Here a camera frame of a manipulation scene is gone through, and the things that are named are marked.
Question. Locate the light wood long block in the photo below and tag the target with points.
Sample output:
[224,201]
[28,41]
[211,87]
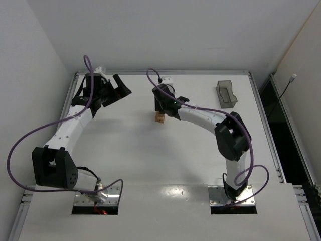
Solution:
[160,114]

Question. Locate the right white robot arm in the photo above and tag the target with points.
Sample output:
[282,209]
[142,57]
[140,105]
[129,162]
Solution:
[231,140]

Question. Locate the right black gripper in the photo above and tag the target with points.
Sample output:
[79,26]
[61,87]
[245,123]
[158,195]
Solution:
[159,106]

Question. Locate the metal base plate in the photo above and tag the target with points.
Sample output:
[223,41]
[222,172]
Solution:
[218,197]
[107,198]

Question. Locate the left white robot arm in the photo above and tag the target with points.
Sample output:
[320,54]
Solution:
[53,164]

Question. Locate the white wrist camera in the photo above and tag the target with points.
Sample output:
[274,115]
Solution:
[99,70]
[167,80]

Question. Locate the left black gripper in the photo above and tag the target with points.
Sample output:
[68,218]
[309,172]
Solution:
[110,92]

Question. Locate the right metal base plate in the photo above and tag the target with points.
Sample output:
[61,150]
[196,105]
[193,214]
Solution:
[218,197]

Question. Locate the black wall cable white plug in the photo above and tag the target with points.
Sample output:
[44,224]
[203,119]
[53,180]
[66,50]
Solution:
[290,81]

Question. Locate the light wood plank block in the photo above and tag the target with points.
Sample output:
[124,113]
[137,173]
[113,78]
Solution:
[160,119]

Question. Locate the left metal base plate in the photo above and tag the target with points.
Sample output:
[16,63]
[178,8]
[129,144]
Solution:
[107,198]

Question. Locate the grey transparent plastic tray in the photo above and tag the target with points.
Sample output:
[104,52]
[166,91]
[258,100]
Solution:
[225,94]

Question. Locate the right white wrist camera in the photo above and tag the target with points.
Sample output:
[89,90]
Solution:
[167,80]

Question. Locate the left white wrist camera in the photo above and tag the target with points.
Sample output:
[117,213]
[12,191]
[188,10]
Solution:
[99,70]

